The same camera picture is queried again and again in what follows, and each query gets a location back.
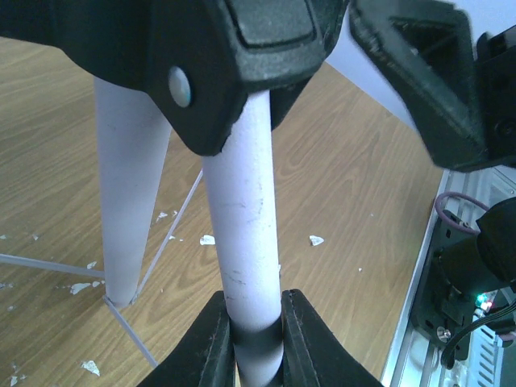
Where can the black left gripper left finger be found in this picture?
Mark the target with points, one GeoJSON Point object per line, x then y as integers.
{"type": "Point", "coordinates": [204, 356]}

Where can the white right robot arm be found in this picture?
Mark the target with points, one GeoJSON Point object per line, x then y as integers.
{"type": "Point", "coordinates": [460, 94]}

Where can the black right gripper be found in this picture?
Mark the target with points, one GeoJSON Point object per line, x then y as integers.
{"type": "Point", "coordinates": [423, 49]}

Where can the white paper scrap pile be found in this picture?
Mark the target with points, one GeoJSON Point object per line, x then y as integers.
{"type": "Point", "coordinates": [56, 330]}

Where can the white tripod music stand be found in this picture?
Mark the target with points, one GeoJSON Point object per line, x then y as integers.
{"type": "Point", "coordinates": [221, 75]}

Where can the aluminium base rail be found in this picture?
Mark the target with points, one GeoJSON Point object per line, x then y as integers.
{"type": "Point", "coordinates": [457, 325]}

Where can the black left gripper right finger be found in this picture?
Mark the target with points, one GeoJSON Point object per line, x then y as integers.
{"type": "Point", "coordinates": [313, 355]}

